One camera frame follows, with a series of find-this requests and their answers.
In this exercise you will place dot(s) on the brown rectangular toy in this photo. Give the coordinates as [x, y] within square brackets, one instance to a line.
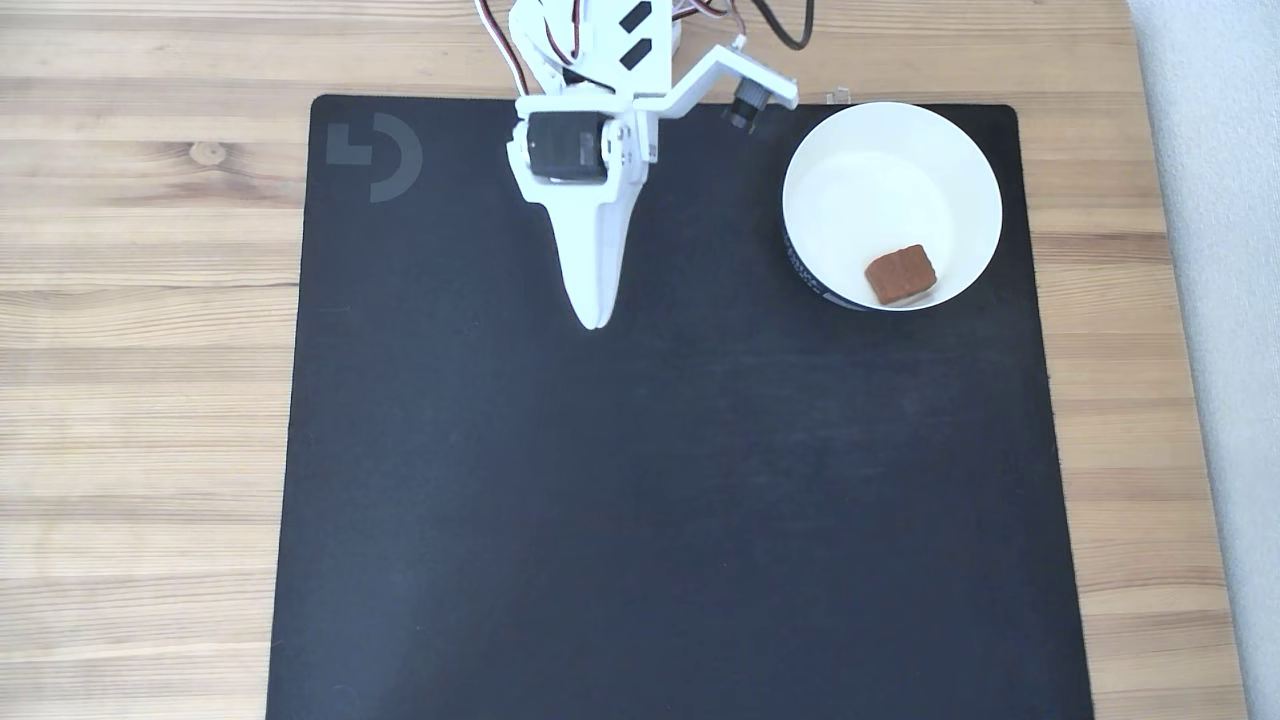
[900, 275]

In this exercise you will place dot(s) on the white round bowl plate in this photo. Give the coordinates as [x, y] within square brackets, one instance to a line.
[880, 190]

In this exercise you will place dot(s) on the black desk mat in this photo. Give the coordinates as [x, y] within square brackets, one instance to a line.
[650, 560]

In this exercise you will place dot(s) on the black camera on white mount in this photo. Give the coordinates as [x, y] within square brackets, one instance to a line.
[760, 85]

